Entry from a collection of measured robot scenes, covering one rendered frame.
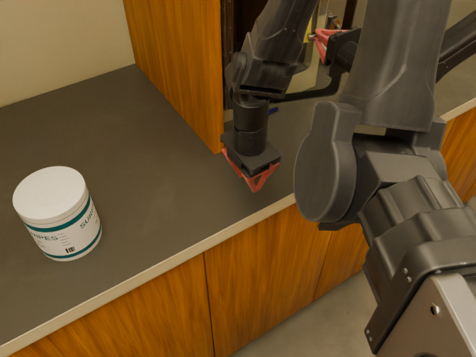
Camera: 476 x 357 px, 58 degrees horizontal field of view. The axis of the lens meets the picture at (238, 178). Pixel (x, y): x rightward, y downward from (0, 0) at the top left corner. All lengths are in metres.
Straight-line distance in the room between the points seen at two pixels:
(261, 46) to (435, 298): 0.43
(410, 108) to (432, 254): 0.14
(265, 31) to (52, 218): 0.50
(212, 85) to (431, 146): 0.64
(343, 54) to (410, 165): 0.63
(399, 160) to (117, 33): 1.17
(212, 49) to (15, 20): 0.60
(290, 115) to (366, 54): 0.85
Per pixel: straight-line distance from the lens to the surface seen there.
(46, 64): 1.39
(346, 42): 0.96
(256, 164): 0.71
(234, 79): 0.63
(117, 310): 1.03
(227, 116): 1.16
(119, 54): 1.44
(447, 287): 0.24
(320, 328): 1.88
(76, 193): 0.85
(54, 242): 0.90
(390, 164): 0.33
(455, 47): 0.85
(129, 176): 1.06
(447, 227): 0.29
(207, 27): 0.88
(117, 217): 0.99
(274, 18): 0.58
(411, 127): 0.36
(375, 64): 0.35
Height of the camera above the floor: 1.70
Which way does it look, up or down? 48 degrees down
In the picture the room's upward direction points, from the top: straight up
